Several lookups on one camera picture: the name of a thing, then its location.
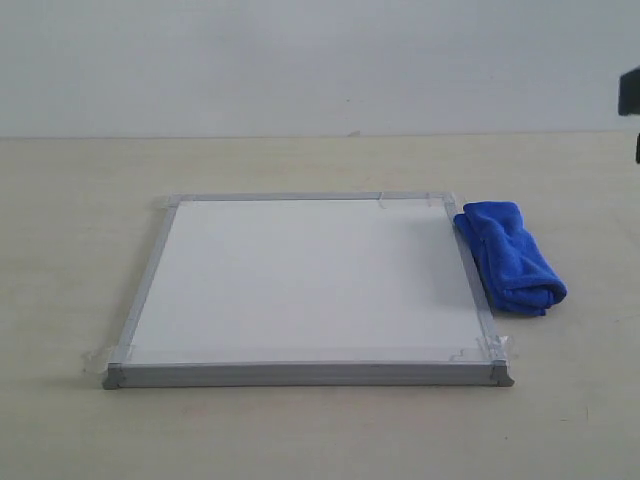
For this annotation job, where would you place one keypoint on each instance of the blue cloth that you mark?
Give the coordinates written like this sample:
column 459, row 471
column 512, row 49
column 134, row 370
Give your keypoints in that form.
column 514, row 272

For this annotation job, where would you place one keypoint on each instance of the white board with metal frame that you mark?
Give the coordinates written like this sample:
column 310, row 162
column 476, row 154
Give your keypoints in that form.
column 333, row 289

